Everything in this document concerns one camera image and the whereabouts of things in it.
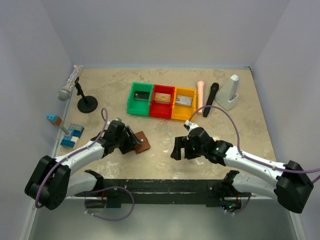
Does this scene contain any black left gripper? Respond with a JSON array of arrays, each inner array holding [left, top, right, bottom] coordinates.
[[114, 126, 142, 155]]

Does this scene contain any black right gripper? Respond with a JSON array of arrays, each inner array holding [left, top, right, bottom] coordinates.
[[170, 135, 207, 160]]

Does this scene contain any brown leather card holder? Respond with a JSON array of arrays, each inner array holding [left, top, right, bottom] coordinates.
[[134, 131, 151, 154]]

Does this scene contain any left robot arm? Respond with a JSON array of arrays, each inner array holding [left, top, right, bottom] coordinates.
[[24, 119, 143, 210]]

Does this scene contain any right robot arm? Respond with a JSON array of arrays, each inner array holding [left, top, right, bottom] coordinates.
[[170, 126, 314, 214]]

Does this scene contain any silver card in yellow bin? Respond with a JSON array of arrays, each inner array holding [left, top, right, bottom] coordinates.
[[175, 95, 193, 107]]

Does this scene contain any black card in green bin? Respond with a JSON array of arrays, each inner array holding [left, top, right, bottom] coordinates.
[[133, 91, 150, 101]]

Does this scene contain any yellow plastic bin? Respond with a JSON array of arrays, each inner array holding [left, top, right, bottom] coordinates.
[[171, 87, 197, 121]]

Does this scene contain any green plastic bin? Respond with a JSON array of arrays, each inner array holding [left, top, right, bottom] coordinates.
[[127, 82, 154, 117]]

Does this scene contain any red plastic bin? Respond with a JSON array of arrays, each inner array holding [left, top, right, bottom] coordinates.
[[149, 84, 175, 119]]

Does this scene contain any blue toy brick stack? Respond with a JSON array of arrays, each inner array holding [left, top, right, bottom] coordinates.
[[60, 123, 85, 149]]

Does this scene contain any black microphone stand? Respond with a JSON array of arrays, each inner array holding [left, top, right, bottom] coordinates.
[[74, 77, 98, 114]]

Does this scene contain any grey wedge stand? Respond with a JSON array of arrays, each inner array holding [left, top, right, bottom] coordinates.
[[215, 74, 240, 111]]

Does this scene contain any blue orange toy brick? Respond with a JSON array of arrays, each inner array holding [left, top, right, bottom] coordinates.
[[46, 114, 62, 127]]

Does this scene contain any silver glitter microphone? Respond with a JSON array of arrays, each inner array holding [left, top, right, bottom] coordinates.
[[57, 65, 84, 102]]

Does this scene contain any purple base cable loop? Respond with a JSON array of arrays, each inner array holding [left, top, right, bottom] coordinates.
[[84, 186, 137, 222]]

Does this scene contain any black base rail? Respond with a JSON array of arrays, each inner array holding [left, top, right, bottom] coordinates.
[[76, 179, 249, 208]]

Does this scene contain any pink cylindrical handle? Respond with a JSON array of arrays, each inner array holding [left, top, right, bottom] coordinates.
[[196, 80, 205, 115]]

